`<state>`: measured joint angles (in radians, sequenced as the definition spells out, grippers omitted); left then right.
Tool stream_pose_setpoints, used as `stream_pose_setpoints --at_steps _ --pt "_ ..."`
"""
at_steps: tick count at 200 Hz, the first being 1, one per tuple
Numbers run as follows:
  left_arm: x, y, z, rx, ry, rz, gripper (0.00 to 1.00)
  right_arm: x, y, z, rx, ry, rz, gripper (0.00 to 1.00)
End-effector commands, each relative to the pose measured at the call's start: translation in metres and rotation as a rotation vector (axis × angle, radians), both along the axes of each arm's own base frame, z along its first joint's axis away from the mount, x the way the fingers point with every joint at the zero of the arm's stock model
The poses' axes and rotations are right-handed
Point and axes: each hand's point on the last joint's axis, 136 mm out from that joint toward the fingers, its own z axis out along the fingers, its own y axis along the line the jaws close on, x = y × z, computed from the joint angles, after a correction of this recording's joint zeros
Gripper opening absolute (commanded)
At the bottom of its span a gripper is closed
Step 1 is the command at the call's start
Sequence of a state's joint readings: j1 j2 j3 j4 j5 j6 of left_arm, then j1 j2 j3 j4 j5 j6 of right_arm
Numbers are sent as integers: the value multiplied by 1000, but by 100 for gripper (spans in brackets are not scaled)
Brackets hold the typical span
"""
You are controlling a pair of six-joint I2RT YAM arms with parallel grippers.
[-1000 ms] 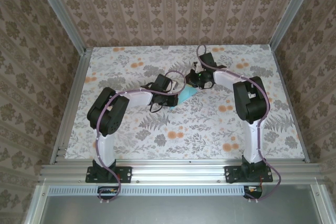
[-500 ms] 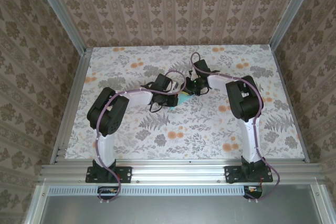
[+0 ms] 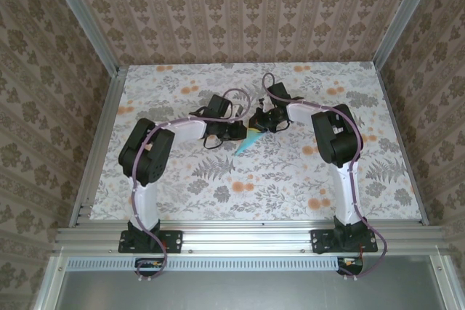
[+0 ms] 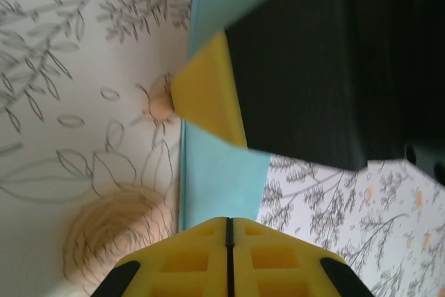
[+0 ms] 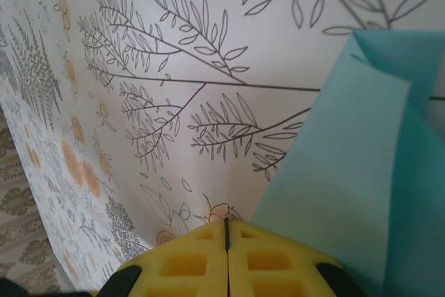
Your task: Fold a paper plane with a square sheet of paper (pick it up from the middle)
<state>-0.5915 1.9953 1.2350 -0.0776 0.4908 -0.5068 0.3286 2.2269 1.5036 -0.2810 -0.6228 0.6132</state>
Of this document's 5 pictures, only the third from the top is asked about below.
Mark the light blue paper sheet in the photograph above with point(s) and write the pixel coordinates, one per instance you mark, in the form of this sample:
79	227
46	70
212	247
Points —
247	144

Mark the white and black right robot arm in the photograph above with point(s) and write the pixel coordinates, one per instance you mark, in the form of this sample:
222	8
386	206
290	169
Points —
345	197

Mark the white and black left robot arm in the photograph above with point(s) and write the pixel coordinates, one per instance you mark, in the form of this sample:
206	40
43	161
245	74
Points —
145	204

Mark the floral patterned table cover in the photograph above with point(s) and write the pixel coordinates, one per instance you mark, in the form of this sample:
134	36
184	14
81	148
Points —
254	201

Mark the aluminium cross beam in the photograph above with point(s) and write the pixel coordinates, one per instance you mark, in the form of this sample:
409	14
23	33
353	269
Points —
247	237

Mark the grey metal panel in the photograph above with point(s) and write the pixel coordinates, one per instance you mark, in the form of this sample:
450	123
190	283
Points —
254	292

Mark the black connector board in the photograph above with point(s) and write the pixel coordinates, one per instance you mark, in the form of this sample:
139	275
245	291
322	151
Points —
145	264
350	268

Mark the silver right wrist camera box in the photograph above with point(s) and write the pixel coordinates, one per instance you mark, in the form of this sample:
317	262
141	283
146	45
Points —
261	104

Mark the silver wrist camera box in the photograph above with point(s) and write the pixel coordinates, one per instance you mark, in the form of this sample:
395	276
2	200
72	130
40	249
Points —
261	104
237	109

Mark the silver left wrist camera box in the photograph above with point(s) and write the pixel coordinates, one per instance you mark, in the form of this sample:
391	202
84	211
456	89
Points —
237	109

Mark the aluminium table side rail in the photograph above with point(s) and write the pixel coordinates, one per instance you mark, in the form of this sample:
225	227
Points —
402	143
101	143

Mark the aluminium corner post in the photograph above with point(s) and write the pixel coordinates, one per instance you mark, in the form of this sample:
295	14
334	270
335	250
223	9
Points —
404	16
86	19

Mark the aluminium lower frame rail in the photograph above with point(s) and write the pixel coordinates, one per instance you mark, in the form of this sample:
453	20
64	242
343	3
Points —
448	281
49	288

